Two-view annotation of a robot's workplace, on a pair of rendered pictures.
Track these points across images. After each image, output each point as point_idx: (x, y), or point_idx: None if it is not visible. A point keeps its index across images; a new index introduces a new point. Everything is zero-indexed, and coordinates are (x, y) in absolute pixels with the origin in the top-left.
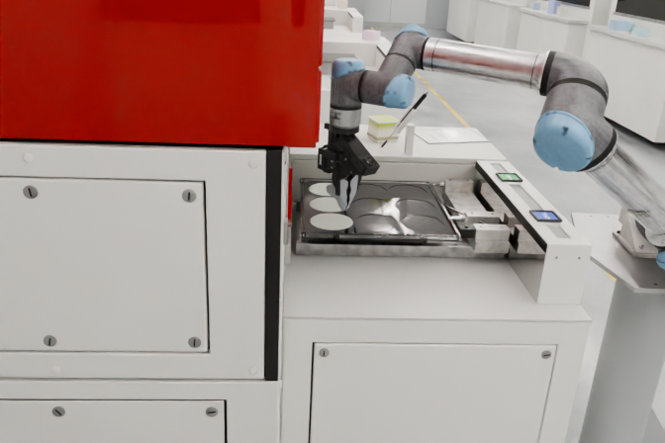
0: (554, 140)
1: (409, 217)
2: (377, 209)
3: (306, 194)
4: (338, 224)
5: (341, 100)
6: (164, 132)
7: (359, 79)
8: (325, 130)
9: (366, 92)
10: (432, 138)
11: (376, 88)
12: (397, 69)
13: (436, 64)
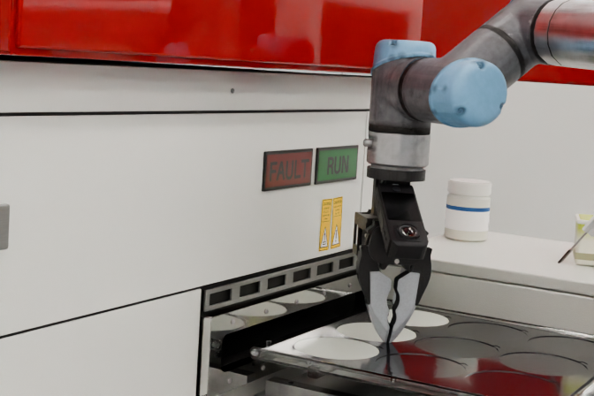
0: None
1: (501, 372)
2: (457, 353)
3: (359, 316)
4: (340, 354)
5: (378, 112)
6: None
7: (404, 70)
8: (508, 241)
9: (408, 93)
10: None
11: (421, 83)
12: (470, 51)
13: (555, 45)
